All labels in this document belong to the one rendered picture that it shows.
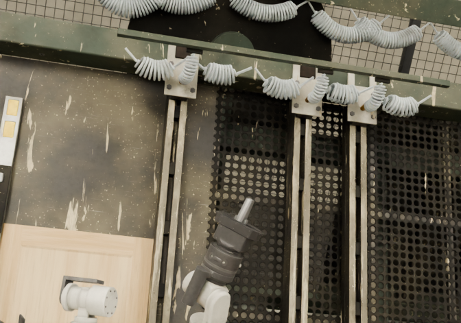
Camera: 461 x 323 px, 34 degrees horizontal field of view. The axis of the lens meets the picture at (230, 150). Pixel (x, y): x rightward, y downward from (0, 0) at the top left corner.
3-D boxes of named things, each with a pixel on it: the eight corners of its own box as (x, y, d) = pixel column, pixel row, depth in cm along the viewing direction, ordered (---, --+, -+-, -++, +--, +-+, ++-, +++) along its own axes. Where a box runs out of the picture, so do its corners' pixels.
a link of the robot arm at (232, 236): (256, 234, 179) (235, 278, 180) (268, 232, 188) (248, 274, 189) (212, 210, 183) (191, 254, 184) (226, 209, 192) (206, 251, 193)
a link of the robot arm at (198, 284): (243, 274, 186) (224, 315, 188) (216, 254, 194) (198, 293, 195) (213, 269, 178) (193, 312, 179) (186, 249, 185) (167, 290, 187)
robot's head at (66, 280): (88, 313, 164) (94, 278, 166) (53, 308, 167) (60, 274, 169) (101, 315, 170) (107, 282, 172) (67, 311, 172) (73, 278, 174)
